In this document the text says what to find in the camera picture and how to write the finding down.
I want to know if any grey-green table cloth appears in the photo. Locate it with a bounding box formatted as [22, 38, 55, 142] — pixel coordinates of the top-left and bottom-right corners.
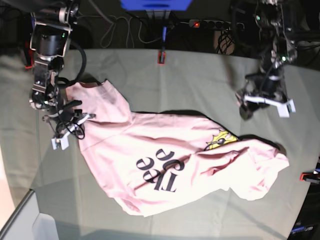
[0, 49, 320, 240]

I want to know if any red black centre clamp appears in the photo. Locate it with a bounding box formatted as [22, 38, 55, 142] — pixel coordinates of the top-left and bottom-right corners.
[157, 50, 166, 65]

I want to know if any pink t-shirt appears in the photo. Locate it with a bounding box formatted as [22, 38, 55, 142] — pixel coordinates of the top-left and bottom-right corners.
[66, 81, 290, 217]

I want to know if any black cable bundle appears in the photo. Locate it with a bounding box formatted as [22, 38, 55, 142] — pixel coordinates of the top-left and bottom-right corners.
[214, 30, 237, 55]

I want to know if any white power strip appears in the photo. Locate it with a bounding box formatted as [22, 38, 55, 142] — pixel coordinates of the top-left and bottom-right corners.
[188, 19, 232, 31]

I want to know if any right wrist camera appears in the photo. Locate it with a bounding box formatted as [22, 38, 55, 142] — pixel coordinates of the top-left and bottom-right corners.
[51, 137, 69, 151]

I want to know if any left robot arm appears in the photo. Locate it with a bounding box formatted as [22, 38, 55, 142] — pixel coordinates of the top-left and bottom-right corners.
[235, 0, 298, 121]

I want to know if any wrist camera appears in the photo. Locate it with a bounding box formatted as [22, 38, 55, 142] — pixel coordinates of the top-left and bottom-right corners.
[51, 137, 69, 151]
[276, 99, 296, 118]

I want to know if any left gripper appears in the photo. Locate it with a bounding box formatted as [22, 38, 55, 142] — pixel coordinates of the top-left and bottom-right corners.
[235, 73, 290, 120]

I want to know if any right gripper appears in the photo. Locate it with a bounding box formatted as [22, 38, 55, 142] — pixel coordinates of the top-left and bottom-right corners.
[41, 99, 96, 139]

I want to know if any white plastic bin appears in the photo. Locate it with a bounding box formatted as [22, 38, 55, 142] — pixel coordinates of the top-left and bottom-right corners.
[0, 189, 59, 240]

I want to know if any red black clamp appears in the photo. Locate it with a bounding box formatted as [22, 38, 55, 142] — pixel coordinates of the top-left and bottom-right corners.
[157, 50, 166, 65]
[22, 41, 34, 70]
[299, 168, 320, 185]

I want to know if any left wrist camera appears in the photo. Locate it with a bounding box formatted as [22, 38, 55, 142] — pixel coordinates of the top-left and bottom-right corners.
[276, 99, 296, 118]

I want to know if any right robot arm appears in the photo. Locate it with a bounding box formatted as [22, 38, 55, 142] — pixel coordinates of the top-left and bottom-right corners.
[29, 0, 93, 141]

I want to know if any red black left clamp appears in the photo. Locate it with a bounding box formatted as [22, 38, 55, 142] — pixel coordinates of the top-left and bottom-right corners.
[22, 41, 34, 70]

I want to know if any red black right clamp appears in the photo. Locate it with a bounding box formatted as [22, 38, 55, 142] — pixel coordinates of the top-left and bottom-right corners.
[299, 168, 320, 185]

